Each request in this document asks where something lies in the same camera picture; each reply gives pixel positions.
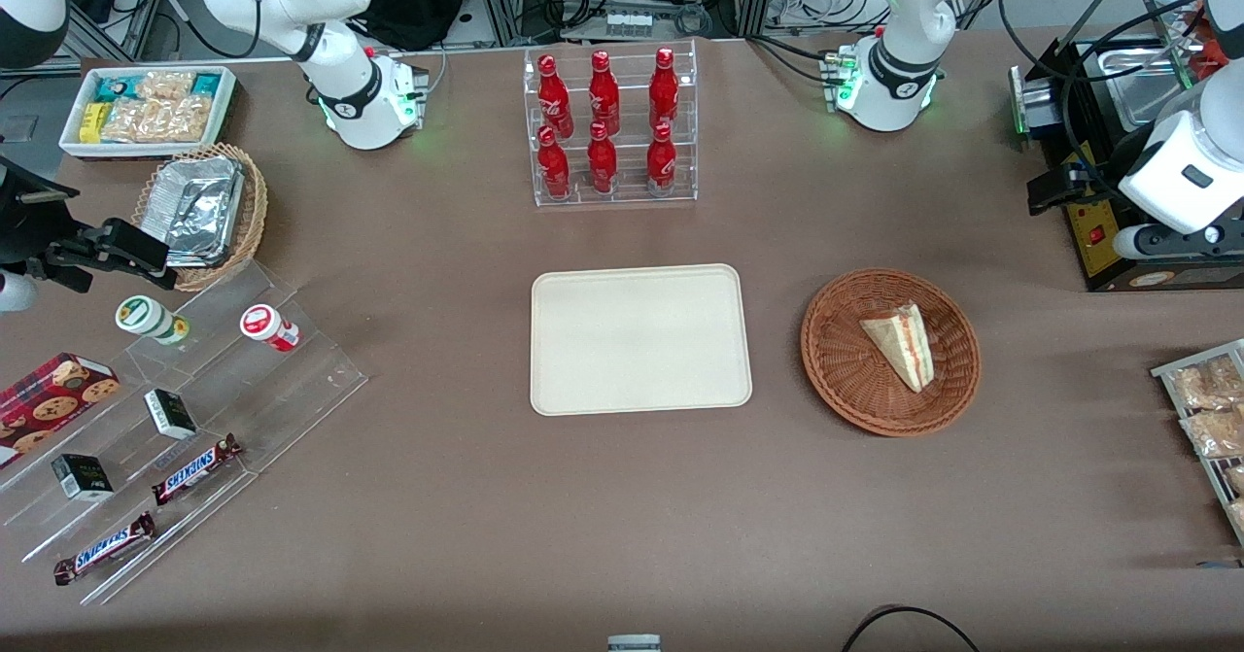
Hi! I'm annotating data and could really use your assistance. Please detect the triangle sandwich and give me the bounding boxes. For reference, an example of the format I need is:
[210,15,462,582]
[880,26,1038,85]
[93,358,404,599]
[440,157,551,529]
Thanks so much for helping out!
[858,302,937,395]

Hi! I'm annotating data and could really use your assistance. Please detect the red lid yogurt cup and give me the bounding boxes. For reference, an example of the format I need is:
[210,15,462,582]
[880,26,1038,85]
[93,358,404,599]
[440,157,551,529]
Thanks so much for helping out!
[239,303,301,354]

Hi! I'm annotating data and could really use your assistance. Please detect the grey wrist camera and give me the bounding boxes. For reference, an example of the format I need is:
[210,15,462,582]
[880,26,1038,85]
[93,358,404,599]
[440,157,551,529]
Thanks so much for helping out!
[1112,223,1228,261]
[0,271,39,314]

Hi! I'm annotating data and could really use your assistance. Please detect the red cookie box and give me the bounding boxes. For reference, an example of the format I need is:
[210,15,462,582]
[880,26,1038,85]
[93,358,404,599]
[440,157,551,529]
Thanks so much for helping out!
[0,352,123,470]

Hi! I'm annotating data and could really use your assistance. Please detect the aluminium foil container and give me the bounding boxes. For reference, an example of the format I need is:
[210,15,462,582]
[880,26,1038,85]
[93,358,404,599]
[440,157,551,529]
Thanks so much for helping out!
[161,154,246,268]

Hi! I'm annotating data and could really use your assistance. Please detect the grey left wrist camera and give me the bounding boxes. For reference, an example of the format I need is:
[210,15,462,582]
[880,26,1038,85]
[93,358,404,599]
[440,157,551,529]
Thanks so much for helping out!
[1112,223,1228,261]

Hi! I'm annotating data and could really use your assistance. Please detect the cream plastic tray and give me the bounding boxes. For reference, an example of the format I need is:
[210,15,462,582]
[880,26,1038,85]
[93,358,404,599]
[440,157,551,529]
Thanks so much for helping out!
[529,262,755,418]

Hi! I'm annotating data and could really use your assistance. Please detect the clear acrylic stepped display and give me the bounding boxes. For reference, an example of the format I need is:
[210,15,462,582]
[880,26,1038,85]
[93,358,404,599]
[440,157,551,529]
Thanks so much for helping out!
[0,257,369,606]

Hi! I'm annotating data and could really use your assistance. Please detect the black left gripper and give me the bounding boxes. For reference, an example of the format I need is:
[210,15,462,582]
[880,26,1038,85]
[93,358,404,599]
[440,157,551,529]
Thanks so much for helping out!
[1027,118,1169,218]

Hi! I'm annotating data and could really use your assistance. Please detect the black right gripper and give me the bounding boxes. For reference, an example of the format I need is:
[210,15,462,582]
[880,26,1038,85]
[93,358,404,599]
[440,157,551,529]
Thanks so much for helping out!
[0,154,180,294]

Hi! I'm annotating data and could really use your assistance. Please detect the clear pastry packet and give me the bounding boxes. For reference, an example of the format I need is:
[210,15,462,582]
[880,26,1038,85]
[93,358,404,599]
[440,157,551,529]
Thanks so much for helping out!
[1179,407,1244,461]
[1166,355,1244,412]

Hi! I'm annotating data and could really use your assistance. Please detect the Snickers bar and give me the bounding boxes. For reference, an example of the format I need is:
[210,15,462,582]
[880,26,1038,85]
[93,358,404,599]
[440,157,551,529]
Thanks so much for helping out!
[52,510,157,588]
[150,432,245,508]

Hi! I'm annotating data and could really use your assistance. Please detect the red cola bottle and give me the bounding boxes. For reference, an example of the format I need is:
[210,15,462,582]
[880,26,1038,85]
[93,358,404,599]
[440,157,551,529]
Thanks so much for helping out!
[587,50,622,137]
[645,121,678,197]
[536,125,573,200]
[586,120,620,195]
[648,46,680,129]
[536,52,575,140]

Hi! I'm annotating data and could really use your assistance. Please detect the black bag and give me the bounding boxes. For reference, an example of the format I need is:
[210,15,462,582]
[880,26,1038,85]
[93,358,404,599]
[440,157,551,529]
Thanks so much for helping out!
[362,0,474,52]

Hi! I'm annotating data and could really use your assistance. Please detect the black countertop appliance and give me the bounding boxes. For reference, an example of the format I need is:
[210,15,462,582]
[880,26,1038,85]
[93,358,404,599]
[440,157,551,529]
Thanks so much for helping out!
[1009,35,1244,293]

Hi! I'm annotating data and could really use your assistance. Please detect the clear cracker pack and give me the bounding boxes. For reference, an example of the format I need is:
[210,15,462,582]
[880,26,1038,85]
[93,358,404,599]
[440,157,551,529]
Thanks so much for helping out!
[136,70,196,105]
[101,95,213,145]

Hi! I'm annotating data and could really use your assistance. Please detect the wicker basket with foil containers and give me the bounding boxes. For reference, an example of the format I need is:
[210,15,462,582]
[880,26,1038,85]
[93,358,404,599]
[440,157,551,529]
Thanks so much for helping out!
[130,142,269,293]

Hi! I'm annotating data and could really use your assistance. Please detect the white snack bin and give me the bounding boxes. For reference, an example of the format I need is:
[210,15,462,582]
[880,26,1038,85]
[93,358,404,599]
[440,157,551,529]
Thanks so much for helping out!
[58,65,240,160]

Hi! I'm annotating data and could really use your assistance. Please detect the metal framed glass lid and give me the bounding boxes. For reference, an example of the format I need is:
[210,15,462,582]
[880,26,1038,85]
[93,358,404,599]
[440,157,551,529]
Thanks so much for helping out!
[1134,0,1227,91]

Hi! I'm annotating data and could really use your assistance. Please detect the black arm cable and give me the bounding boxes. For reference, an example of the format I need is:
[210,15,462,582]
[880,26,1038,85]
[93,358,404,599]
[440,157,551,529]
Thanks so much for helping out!
[997,0,1216,201]

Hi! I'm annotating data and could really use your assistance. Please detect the small black box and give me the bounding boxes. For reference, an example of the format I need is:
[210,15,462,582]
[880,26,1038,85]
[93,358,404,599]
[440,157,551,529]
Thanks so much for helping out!
[50,453,116,503]
[143,388,199,441]

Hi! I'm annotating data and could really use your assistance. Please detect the green lid yogurt cup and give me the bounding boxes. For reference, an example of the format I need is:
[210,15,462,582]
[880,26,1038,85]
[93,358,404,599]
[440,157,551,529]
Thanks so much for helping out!
[115,294,191,347]

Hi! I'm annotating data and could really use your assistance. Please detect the tray of packaged snacks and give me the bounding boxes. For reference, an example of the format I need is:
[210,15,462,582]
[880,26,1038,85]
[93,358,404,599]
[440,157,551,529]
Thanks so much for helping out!
[1150,338,1244,548]

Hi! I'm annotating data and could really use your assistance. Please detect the clear acrylic bottle rack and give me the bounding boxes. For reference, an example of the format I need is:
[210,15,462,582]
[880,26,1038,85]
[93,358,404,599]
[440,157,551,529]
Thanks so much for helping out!
[522,39,700,209]

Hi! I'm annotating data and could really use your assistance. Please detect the round brown wicker basket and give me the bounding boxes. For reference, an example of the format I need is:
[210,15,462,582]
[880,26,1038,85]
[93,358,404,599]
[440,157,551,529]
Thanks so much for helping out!
[799,267,983,438]

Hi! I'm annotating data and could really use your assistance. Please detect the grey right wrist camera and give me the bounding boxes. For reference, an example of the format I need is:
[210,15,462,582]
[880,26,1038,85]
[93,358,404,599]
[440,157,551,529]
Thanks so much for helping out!
[0,271,39,314]

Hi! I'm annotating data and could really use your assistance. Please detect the black looped cable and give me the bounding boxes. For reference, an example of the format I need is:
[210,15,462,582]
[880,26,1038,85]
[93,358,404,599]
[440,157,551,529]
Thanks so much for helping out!
[840,604,985,652]

